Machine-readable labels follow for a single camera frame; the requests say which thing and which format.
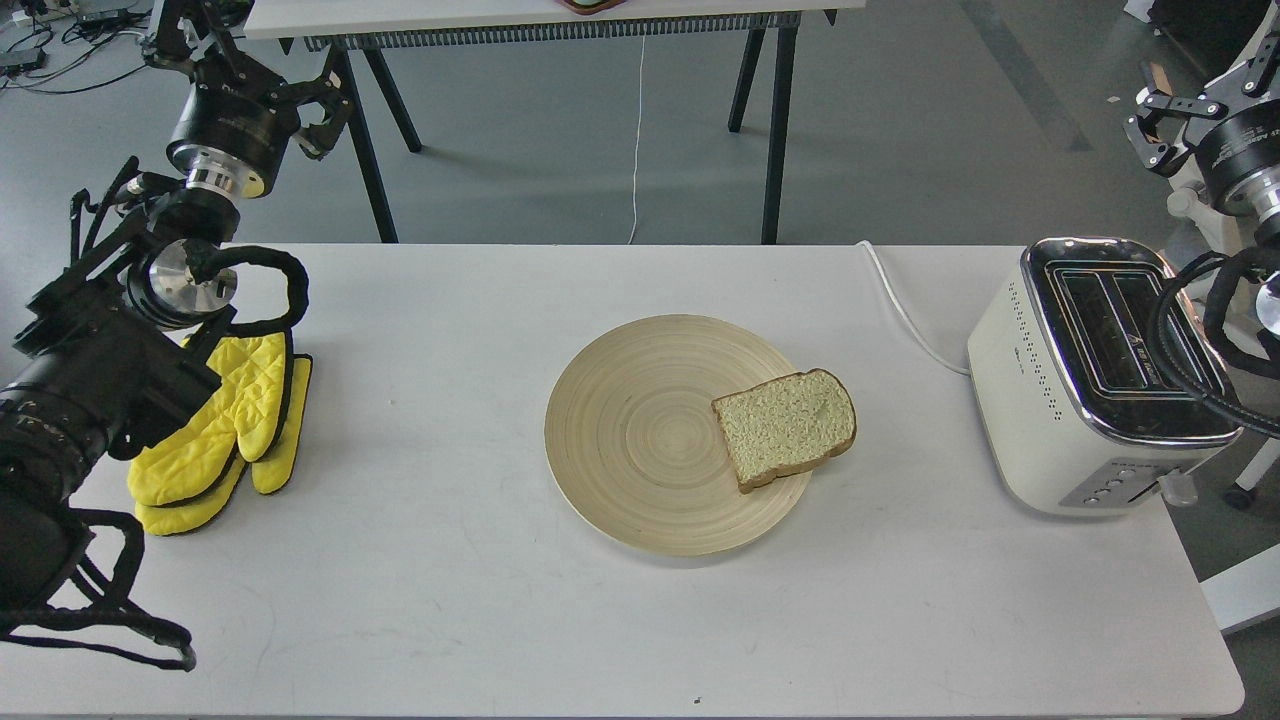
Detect slice of brown bread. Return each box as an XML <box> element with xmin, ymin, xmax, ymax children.
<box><xmin>710</xmin><ymin>368</ymin><xmax>858</xmax><ymax>495</ymax></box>

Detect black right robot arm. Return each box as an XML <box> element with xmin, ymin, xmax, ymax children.
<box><xmin>1124</xmin><ymin>55</ymin><xmax>1277</xmax><ymax>380</ymax></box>

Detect lower yellow oven mitt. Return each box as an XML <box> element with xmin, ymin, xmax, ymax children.
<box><xmin>127</xmin><ymin>354</ymin><xmax>314</xmax><ymax>536</ymax></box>

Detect yellow oven mitt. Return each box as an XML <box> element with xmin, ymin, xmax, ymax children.
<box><xmin>127</xmin><ymin>354</ymin><xmax>314</xmax><ymax>536</ymax></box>
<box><xmin>127</xmin><ymin>331</ymin><xmax>294</xmax><ymax>509</ymax></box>

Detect cream white toaster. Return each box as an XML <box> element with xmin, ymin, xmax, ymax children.
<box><xmin>966</xmin><ymin>237</ymin><xmax>1242</xmax><ymax>518</ymax></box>

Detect black floor cables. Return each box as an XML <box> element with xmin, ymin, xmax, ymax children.
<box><xmin>0</xmin><ymin>0</ymin><xmax>156</xmax><ymax>97</ymax></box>

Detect white hanging cable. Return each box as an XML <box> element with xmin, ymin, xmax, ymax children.
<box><xmin>627</xmin><ymin>36</ymin><xmax>646</xmax><ymax>246</ymax></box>

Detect upper yellow oven mitt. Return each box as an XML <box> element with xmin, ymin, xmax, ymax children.
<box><xmin>127</xmin><ymin>331</ymin><xmax>294</xmax><ymax>509</ymax></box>

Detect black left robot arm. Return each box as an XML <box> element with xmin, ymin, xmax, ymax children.
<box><xmin>1</xmin><ymin>1</ymin><xmax>355</xmax><ymax>671</ymax></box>

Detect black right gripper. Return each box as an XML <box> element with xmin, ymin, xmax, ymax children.
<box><xmin>1124</xmin><ymin>60</ymin><xmax>1279</xmax><ymax>215</ymax></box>

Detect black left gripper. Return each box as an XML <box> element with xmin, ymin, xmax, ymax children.
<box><xmin>142</xmin><ymin>1</ymin><xmax>353</xmax><ymax>199</ymax></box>

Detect white toaster power cord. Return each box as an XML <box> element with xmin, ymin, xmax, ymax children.
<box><xmin>858</xmin><ymin>240</ymin><xmax>973</xmax><ymax>378</ymax></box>

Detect round bamboo plate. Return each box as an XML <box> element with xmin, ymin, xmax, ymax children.
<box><xmin>544</xmin><ymin>314</ymin><xmax>812</xmax><ymax>557</ymax></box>

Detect white background table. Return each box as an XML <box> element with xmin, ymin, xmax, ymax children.
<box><xmin>244</xmin><ymin>1</ymin><xmax>865</xmax><ymax>245</ymax></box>

